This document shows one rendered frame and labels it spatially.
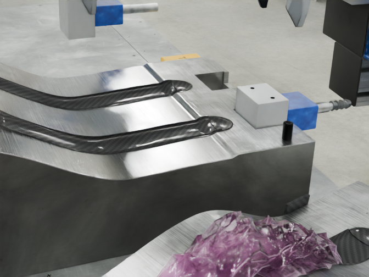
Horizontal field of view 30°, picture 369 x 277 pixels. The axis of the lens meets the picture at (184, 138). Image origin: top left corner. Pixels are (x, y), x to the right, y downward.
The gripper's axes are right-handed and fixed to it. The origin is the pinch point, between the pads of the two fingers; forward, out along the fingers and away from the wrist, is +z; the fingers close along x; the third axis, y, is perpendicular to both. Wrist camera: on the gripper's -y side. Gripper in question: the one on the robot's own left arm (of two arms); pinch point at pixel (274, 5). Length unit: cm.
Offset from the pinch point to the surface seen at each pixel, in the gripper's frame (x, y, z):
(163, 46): 49, 7, 21
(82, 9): 26.5, -12.6, 6.7
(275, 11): 309, 183, 101
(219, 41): 266, 124, 101
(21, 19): 72, -13, 21
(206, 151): -4.9, -8.9, 12.3
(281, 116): -2.5, 0.6, 11.0
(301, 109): -2.1, 3.1, 10.7
